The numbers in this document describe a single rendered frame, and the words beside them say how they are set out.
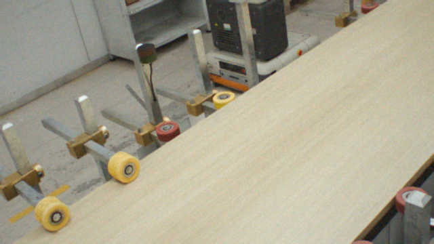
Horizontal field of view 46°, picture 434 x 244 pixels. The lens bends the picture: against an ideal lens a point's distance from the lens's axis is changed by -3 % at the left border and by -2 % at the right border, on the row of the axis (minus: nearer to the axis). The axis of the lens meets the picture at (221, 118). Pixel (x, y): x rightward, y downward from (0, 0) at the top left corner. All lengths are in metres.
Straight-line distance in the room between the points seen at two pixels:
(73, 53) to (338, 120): 3.36
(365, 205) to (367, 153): 0.22
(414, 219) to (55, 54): 3.96
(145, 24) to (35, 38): 1.12
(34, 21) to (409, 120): 3.43
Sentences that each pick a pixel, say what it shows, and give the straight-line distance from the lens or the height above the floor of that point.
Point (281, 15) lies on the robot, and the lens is 3.58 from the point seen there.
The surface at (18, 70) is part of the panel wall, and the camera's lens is 4.51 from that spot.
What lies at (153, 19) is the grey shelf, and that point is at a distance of 5.13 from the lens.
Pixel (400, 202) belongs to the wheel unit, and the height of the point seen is 0.91.
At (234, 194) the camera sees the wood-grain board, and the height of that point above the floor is 0.90.
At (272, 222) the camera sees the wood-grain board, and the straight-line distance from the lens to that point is 1.32.
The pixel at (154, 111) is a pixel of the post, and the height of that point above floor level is 0.92.
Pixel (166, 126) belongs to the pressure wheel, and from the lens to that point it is 1.77.
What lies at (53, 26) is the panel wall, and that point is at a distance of 4.59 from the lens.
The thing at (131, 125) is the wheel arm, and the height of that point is 0.86.
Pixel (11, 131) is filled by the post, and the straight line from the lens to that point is 1.59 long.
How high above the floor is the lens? 1.79
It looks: 30 degrees down
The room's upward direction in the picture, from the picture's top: 11 degrees counter-clockwise
